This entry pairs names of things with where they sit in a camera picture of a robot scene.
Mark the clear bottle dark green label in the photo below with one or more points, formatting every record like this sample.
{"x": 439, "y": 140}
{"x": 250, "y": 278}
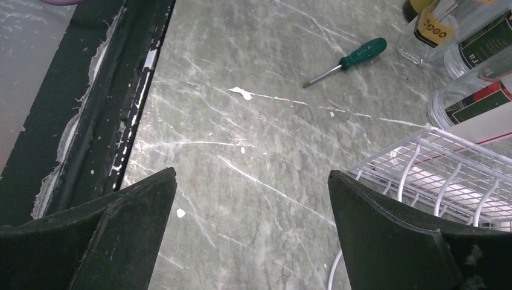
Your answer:
{"x": 482, "y": 89}

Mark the white wire wine rack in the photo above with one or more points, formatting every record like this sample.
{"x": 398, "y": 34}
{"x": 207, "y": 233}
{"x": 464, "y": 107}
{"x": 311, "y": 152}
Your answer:
{"x": 443, "y": 175}

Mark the dark bottle gold foil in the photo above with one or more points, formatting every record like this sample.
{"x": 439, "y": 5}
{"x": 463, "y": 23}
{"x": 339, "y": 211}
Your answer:
{"x": 412, "y": 8}

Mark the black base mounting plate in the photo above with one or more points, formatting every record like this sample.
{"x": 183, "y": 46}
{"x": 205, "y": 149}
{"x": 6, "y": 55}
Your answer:
{"x": 78, "y": 135}

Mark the green handled screwdriver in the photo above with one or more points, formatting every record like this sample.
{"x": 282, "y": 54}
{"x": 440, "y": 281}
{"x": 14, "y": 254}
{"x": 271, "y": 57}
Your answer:
{"x": 366, "y": 52}

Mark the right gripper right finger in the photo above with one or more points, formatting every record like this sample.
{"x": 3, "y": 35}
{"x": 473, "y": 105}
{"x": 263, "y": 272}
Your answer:
{"x": 387, "y": 244}

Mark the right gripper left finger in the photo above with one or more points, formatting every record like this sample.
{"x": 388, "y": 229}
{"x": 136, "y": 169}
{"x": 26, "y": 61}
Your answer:
{"x": 111, "y": 242}

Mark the clear bottle silver cap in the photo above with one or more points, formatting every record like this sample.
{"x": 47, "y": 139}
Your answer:
{"x": 476, "y": 48}

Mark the dark bottle black cap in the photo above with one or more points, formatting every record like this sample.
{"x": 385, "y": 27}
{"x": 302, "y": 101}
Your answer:
{"x": 443, "y": 24}

